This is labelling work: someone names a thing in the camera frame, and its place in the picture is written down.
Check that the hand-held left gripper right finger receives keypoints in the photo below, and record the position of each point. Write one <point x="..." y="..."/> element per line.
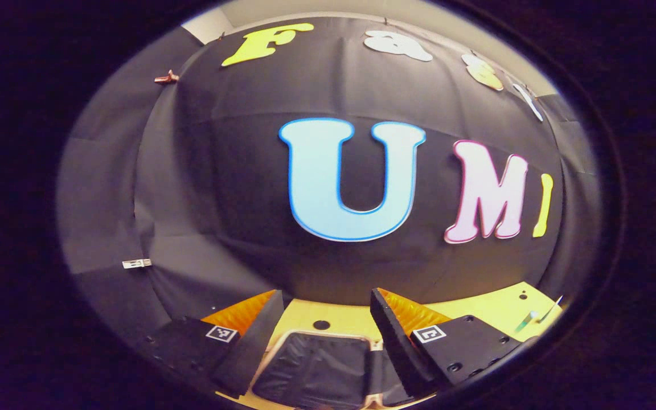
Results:
<point x="393" y="347"/>

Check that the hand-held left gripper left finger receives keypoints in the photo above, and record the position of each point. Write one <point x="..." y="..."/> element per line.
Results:
<point x="257" y="347"/>

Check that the small blue green bottle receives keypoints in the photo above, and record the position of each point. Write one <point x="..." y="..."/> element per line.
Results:
<point x="527" y="320"/>

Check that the white blue skin care tube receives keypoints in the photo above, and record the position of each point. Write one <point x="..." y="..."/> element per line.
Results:
<point x="550" y="309"/>

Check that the silver metal clip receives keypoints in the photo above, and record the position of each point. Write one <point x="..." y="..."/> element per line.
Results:
<point x="136" y="263"/>

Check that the copper clip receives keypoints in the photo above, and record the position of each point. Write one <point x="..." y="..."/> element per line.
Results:
<point x="166" y="77"/>

